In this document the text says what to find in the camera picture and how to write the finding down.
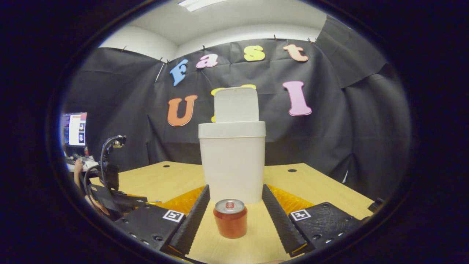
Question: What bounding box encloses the white desktop garbage bin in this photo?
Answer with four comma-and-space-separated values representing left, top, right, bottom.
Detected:
198, 87, 267, 204

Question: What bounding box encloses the computer monitor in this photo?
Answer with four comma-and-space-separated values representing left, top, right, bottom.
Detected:
62, 113, 88, 148

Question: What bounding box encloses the ceiling light panel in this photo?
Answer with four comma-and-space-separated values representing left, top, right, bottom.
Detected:
178, 0, 228, 11

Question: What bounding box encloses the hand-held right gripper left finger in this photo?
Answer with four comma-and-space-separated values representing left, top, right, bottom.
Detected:
114, 184, 211, 256

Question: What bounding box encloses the red pop can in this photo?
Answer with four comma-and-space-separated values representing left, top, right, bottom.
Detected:
213, 199, 248, 239

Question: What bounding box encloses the black backdrop cloth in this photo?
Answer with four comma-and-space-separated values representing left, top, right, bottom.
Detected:
60, 15, 413, 202

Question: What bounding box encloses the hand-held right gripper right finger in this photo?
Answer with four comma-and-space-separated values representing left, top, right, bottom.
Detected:
261, 184, 369, 258

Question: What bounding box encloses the wooden desktop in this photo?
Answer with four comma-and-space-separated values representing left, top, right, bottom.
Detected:
88, 161, 374, 264

